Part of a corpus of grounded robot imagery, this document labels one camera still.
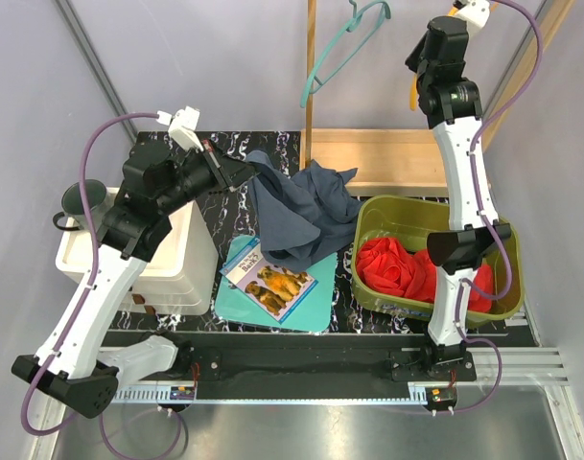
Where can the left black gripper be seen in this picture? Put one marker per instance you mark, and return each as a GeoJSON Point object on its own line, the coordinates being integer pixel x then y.
{"type": "Point", "coordinates": [231, 171]}

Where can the navy blue tank top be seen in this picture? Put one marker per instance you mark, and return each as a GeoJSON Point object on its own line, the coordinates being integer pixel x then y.
{"type": "Point", "coordinates": [304, 218]}

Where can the red tank top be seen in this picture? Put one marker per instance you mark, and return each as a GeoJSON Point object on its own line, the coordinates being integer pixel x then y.
{"type": "Point", "coordinates": [385, 266]}

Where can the orange hanger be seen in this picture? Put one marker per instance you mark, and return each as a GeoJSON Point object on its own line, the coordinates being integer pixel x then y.
{"type": "Point", "coordinates": [413, 94]}

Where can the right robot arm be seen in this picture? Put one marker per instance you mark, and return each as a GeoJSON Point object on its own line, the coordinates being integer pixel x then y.
{"type": "Point", "coordinates": [452, 106]}

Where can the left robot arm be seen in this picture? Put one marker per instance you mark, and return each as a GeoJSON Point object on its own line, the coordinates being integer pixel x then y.
{"type": "Point", "coordinates": [70, 367]}

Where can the white plastic storage box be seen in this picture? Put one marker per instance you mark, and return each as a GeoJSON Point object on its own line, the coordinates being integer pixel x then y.
{"type": "Point", "coordinates": [178, 279]}

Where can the dog picture book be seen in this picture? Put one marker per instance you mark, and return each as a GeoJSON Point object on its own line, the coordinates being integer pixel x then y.
{"type": "Point", "coordinates": [258, 291]}

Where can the wooden clothes rack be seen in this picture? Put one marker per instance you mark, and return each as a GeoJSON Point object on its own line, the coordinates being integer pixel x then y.
{"type": "Point", "coordinates": [405, 162]}

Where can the teal cutting mat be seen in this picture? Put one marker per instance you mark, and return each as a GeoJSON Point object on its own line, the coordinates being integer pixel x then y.
{"type": "Point", "coordinates": [313, 314]}

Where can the dark green metal mug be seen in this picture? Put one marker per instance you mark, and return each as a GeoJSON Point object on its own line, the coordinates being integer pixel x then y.
{"type": "Point", "coordinates": [72, 216]}

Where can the olive green plastic basket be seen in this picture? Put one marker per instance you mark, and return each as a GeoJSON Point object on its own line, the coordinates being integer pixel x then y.
{"type": "Point", "coordinates": [410, 221]}

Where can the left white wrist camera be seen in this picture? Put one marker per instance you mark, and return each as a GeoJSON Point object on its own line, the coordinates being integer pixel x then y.
{"type": "Point", "coordinates": [182, 127]}

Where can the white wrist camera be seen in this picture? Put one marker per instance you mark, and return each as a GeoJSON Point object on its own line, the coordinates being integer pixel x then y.
{"type": "Point", "coordinates": [475, 13]}
{"type": "Point", "coordinates": [182, 127]}

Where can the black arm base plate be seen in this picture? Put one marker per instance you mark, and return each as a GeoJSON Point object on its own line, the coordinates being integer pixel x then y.
{"type": "Point", "coordinates": [304, 368]}

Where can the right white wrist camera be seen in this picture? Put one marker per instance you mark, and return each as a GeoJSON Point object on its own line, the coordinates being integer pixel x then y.
{"type": "Point", "coordinates": [475, 13]}

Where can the aluminium rail frame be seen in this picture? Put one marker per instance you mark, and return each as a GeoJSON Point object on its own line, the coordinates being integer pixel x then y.
{"type": "Point", "coordinates": [520, 406]}

